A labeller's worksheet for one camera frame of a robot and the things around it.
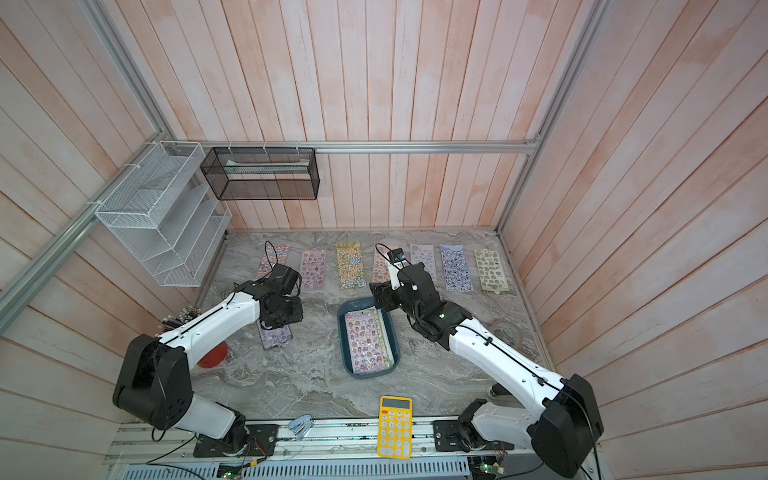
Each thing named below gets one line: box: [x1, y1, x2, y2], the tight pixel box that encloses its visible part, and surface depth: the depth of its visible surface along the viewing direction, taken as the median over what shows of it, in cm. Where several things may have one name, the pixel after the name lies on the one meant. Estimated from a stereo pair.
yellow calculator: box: [377, 396, 413, 460], surface depth 76 cm
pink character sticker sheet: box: [345, 308, 395, 374], surface depth 91 cm
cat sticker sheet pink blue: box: [258, 244, 291, 279], surface depth 113 cm
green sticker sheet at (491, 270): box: [474, 248, 509, 294], surface depth 109 cm
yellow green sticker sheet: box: [336, 241, 365, 289], surface depth 110 cm
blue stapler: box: [288, 415, 314, 441], surface depth 76 cm
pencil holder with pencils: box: [155, 305, 202, 336], surface depth 78 cm
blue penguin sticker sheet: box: [440, 244, 474, 292], surface depth 113 cm
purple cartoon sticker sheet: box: [257, 320, 293, 351], surface depth 92 cm
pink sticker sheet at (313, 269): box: [301, 247, 327, 291], surface depth 113 cm
